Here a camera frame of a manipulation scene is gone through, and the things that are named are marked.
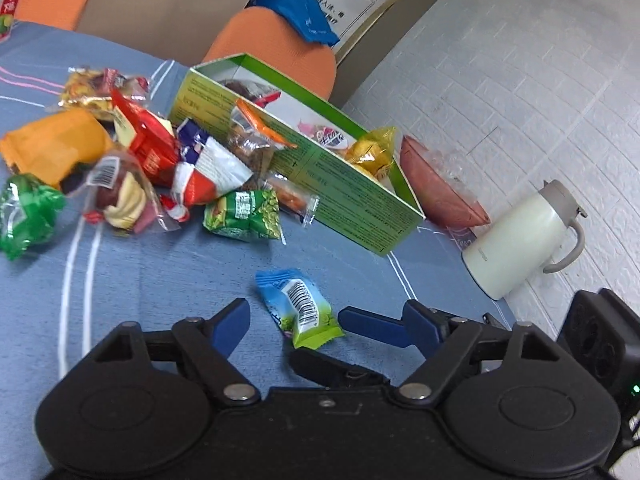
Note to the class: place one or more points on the clear date walnut packet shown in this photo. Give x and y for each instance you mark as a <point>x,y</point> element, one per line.
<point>122,195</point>

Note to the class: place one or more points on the blue tablecloth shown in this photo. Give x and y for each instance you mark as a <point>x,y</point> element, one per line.
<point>175,280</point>

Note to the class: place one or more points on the green pea packet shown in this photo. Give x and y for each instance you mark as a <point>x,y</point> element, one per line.
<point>245,215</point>

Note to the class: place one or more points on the small clear orange packet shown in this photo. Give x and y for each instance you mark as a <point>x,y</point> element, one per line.
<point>290,195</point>

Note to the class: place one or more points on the blue plastic bag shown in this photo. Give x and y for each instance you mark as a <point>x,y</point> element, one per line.
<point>295,0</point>

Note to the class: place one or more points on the clear plastic drink bottle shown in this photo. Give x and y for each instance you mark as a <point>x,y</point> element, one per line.
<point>10,0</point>

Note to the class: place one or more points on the clear yellow chips packet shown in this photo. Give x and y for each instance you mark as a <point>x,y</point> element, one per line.
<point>90,91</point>

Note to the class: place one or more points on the brown cardboard box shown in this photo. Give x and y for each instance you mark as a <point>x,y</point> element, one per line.
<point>165,5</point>

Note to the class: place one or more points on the clear plastic wrap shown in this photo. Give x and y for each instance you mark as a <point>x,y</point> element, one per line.
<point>452,165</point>

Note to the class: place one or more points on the green candy packet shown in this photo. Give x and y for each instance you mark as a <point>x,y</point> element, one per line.
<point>27,215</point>

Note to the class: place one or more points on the clear red dates packet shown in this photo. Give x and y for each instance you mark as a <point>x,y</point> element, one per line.
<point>247,89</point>

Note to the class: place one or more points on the yellow snack packet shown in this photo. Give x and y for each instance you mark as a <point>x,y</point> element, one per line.
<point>372,152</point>

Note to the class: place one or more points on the red white blue packet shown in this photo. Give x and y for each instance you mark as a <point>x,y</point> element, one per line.
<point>210,170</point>

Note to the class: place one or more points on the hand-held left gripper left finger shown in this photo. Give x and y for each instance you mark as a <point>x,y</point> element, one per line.
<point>230,325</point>

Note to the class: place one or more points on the orange snack packet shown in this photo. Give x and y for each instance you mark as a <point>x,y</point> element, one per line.
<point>55,142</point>

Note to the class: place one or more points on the clear orange-striped brown packet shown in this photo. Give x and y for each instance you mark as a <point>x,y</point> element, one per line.
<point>255,145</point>

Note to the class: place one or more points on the blue green snack packet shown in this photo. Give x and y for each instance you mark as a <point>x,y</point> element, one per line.
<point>300,310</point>

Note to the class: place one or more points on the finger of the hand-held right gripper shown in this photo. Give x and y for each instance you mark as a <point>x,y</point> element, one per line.
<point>375,327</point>
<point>330,372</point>

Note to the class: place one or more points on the red snack packet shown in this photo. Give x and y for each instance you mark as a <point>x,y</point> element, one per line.
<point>147,140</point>

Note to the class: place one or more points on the pink snack packet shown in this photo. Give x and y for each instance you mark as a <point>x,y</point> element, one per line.
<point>330,136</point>

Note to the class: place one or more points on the white thermos jug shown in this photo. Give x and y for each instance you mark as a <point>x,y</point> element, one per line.
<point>515,240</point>

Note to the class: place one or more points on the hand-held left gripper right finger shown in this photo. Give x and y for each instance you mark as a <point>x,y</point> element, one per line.
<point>425,330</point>

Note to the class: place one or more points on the green cardboard box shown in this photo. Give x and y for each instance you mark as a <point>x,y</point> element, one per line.
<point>350,195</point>

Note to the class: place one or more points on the reddish plastic bowl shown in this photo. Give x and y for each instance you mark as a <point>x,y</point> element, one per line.
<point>440,195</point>

